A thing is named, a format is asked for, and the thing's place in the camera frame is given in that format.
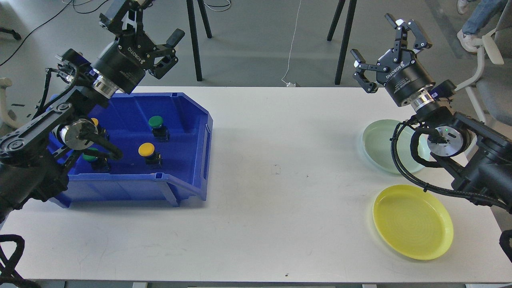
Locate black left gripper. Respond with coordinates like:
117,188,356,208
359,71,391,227
92,0,185,94

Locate grey office chair right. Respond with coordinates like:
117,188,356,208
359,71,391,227
456,1,511,126

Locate black tripod legs right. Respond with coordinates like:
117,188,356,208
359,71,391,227
326,0,357,85

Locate green push button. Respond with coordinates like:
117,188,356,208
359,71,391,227
148,115,170,142
82,154,110,173

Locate yellow push button front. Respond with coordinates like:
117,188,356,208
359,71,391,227
138,142,162,168

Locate yellow push button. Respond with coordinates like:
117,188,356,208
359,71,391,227
138,142,162,168
91,117,109,140

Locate blue plastic bin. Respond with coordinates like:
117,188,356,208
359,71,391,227
50,92,213,208

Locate green push button front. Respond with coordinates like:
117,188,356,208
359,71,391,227
82,154,110,173

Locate white cable on floor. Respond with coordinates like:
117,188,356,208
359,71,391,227
281,0,302,87

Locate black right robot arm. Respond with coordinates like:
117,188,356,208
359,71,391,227
351,13,512,213

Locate yellow plate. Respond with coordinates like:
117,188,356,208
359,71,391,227
372,184,455,260

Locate pale green plate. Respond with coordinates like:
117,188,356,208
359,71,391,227
362,120,424,175

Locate black tripod legs left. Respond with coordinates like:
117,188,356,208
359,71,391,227
186,0,213,82

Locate black tripod legs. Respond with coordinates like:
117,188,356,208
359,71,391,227
186,0,213,82
326,0,357,85

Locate beige chair left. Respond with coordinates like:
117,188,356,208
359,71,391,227
0,77,22,130

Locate green push button back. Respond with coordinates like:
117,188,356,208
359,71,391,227
148,115,170,142

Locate black cable on floor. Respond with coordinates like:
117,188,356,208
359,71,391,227
0,0,112,67

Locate person leg and shoe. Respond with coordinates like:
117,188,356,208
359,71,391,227
456,0,508,54

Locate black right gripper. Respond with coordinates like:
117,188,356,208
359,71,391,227
350,13,436,108

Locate yellow push button back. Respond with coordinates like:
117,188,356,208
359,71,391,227
91,117,109,140

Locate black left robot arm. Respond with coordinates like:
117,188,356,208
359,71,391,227
1,0,185,221

